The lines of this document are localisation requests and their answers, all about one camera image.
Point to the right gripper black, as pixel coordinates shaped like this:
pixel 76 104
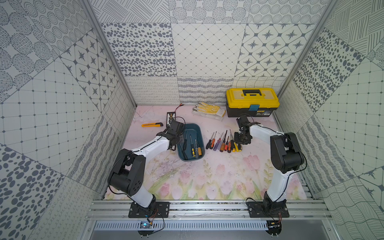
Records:
pixel 236 140

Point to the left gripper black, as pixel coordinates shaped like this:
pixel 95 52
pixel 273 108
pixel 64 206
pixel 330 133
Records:
pixel 176 141

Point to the yellow cap screwdriver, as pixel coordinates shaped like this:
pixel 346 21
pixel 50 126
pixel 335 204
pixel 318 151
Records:
pixel 236 147

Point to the slim black handle screwdriver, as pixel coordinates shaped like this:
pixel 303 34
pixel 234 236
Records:
pixel 184 146

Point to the red handle small screwdriver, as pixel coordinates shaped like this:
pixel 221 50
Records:
pixel 226 144

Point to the wooden handle black screwdriver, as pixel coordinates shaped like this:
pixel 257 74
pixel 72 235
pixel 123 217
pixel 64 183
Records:
pixel 223 144

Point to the teal plastic storage box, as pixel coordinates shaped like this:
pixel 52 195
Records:
pixel 193 132

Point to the black grey handle screwdriver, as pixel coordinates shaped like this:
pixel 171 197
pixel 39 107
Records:
pixel 210 142

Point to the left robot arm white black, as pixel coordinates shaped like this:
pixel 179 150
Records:
pixel 127 174

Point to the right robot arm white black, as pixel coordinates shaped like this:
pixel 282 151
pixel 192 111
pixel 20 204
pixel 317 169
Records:
pixel 286 157

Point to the black balanced charging board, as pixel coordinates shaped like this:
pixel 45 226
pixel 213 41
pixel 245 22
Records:
pixel 170 117

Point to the yellow utility knife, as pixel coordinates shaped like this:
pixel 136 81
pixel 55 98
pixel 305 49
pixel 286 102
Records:
pixel 153 125

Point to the yellow black toolbox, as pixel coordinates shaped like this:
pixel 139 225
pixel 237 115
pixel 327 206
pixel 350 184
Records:
pixel 254 102

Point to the yellow white work gloves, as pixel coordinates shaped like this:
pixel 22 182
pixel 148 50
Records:
pixel 209 111

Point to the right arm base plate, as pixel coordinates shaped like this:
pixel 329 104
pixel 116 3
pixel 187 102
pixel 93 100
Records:
pixel 263 210

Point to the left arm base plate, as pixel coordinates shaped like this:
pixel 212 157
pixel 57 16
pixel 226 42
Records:
pixel 161 209

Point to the aluminium rail frame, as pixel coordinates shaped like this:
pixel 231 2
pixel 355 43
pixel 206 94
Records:
pixel 209 210

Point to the white slotted cable duct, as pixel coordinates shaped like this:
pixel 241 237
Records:
pixel 206 225

